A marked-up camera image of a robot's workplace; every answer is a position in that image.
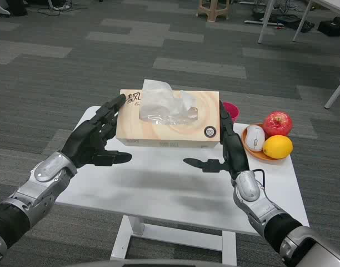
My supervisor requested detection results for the yellow lemon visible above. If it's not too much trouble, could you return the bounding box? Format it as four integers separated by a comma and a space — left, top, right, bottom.
263, 135, 294, 160

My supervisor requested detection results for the black equipment under desk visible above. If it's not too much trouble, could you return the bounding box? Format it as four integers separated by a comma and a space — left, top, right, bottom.
275, 13, 315, 33

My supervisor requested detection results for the white desk with legs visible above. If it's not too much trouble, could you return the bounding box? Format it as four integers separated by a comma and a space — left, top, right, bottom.
257, 0, 340, 44

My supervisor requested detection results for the silver robot chest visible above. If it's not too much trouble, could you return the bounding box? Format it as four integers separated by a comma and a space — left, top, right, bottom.
61, 260, 287, 267

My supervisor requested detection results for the black bag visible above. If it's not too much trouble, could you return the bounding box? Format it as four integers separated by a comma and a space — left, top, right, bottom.
317, 16, 340, 37

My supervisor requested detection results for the black floor cable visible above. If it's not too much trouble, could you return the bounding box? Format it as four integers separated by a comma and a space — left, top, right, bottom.
38, 0, 90, 16

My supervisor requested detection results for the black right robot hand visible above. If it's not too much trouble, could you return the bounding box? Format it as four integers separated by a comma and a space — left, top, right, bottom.
183, 100, 251, 181

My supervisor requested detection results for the white table base frame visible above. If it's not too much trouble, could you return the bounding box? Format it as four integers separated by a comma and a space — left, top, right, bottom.
110, 215, 237, 266

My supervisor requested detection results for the beige plastic stool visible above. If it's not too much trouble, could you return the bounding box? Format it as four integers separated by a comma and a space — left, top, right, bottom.
196, 0, 229, 22

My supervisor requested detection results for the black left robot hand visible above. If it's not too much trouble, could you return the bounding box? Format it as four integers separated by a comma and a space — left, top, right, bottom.
61, 93, 133, 169

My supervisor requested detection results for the pink plastic cup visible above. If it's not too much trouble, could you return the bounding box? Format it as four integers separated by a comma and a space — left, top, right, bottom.
222, 102, 240, 123

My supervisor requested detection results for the white computer mouse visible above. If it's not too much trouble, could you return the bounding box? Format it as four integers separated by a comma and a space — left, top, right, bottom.
246, 125, 266, 152

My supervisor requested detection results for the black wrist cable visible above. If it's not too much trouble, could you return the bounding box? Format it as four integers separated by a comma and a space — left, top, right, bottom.
254, 169, 267, 187

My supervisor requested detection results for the orange round plate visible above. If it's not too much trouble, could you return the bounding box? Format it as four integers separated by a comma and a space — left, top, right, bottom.
241, 123, 292, 162

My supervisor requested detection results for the white desk foot bar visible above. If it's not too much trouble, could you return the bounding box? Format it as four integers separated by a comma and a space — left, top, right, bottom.
244, 19, 284, 27

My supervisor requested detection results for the beige tissue box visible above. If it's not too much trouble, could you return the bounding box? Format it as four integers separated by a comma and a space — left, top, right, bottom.
115, 79, 221, 149

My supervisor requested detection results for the white slanted desk leg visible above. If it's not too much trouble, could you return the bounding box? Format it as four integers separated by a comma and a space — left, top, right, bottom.
324, 73, 340, 109

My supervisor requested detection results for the red apple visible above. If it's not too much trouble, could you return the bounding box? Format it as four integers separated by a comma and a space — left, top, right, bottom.
263, 111, 294, 137

